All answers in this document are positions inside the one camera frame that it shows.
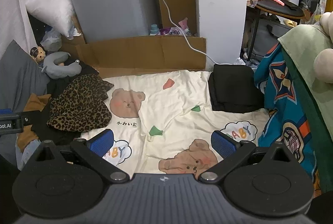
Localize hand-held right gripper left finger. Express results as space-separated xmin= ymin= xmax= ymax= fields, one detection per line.
xmin=34 ymin=129 xmax=129 ymax=183

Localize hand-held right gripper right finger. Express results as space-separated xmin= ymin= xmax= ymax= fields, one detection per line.
xmin=198 ymin=130 xmax=297 ymax=183

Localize leopard print garment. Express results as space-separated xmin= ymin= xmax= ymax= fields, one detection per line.
xmin=47 ymin=74 xmax=115 ymax=133

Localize orange-brown cloth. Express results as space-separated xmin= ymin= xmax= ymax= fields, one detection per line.
xmin=17 ymin=93 xmax=52 ymax=153

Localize blue jeans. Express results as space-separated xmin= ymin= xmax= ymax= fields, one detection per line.
xmin=16 ymin=139 xmax=42 ymax=170

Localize black folded garment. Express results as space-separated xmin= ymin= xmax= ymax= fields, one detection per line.
xmin=208 ymin=64 xmax=264 ymax=113

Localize black cloth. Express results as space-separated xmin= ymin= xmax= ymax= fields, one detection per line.
xmin=31 ymin=60 xmax=101 ymax=145

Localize bear print bed sheet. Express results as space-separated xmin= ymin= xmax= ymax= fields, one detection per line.
xmin=79 ymin=70 xmax=271 ymax=175

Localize teal patterned cloth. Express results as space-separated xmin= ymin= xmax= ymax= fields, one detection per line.
xmin=253 ymin=43 xmax=322 ymax=193

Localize grey neck pillow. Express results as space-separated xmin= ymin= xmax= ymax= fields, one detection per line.
xmin=42 ymin=52 xmax=80 ymax=80

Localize small bear doll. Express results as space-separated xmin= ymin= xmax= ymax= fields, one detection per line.
xmin=30 ymin=46 xmax=47 ymax=63

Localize clear plastic bag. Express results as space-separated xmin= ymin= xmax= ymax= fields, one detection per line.
xmin=40 ymin=28 xmax=63 ymax=51

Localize brown cardboard sheet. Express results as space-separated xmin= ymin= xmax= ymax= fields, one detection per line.
xmin=61 ymin=36 xmax=207 ymax=76

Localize green cloth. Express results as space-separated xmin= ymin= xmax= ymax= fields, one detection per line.
xmin=278 ymin=24 xmax=333 ymax=194

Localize grey bag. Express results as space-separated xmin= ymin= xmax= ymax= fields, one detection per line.
xmin=251 ymin=16 xmax=292 ymax=61

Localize white pillow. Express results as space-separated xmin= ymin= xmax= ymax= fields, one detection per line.
xmin=24 ymin=0 xmax=76 ymax=37

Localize purple detergent pouch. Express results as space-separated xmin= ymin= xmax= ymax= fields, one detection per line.
xmin=158 ymin=27 xmax=186 ymax=36

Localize white curtain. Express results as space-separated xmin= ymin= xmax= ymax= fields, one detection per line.
xmin=0 ymin=0 xmax=35 ymax=58

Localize cream plush toy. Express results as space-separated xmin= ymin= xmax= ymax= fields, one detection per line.
xmin=313 ymin=11 xmax=333 ymax=83

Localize round black table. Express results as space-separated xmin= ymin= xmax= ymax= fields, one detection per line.
xmin=247 ymin=0 xmax=305 ymax=61

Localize white power cable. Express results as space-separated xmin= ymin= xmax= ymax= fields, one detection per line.
xmin=148 ymin=0 xmax=221 ymax=65

